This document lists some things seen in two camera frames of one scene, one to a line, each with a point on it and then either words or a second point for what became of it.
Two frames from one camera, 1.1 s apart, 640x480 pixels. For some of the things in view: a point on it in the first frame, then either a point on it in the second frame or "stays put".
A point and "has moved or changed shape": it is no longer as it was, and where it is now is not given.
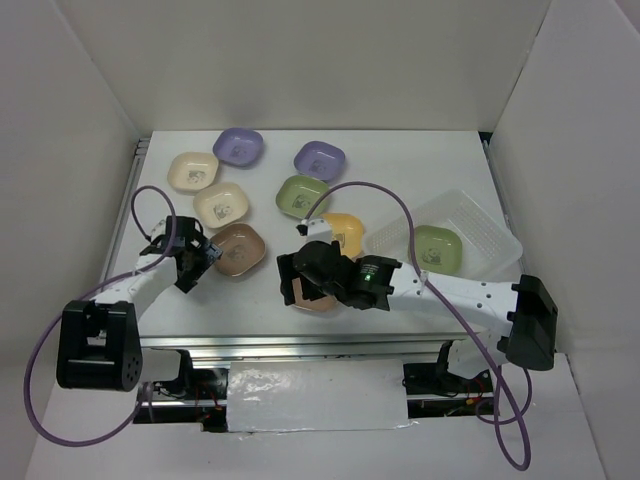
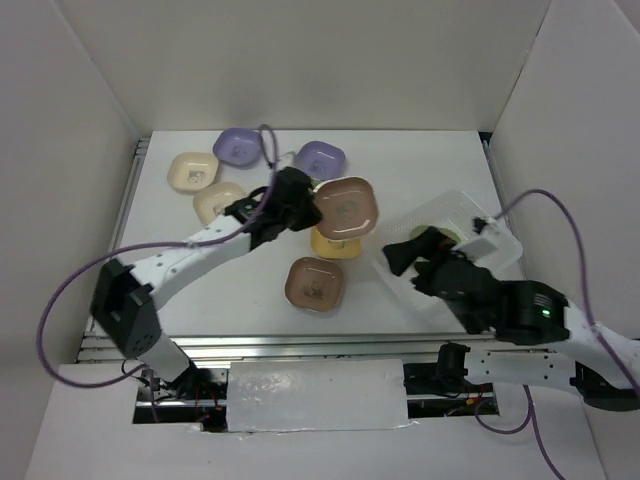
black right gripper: x=287 y=272 → x=430 y=244
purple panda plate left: x=239 y=146 stays put
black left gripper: x=208 y=253 → x=312 y=217
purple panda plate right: x=319 y=159 stays put
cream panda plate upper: x=190 y=172 stays put
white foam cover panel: x=266 y=396 stays put
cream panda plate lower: x=220 y=205 stays put
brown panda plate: x=243 y=247 has moved or changed shape
